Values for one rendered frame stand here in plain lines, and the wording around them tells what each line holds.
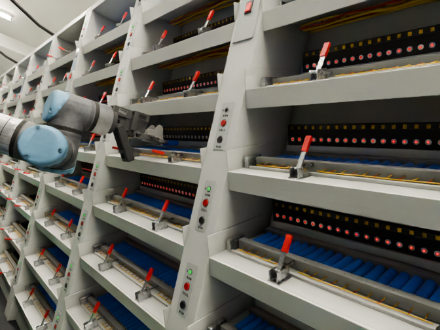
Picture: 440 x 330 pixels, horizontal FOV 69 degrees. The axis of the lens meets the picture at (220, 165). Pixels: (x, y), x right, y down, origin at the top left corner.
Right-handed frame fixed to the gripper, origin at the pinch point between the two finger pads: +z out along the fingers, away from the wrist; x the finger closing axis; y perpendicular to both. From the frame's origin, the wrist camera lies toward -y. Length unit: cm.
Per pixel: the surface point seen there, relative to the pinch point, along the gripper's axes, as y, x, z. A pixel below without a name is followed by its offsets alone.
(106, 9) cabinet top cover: 76, 90, 2
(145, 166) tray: -8.9, -1.8, -5.5
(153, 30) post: 49, 29, 3
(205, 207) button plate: -16.3, -36.1, -7.1
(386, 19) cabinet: 36, -62, 15
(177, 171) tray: -8.8, -19.7, -5.7
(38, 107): 21, 169, -2
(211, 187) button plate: -11.4, -36.7, -6.9
